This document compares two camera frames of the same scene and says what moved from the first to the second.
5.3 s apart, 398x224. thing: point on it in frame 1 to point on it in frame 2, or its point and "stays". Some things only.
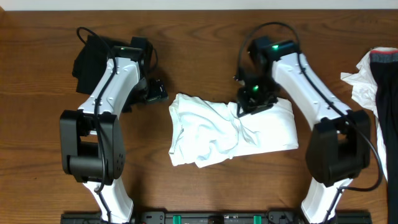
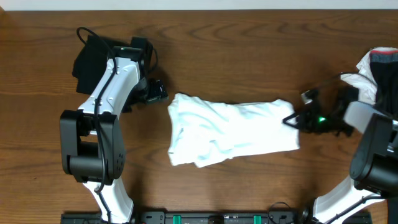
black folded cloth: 90,65 stays
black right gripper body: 260,96 to 323,121
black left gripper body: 147,91 stays
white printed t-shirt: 208,132 stays
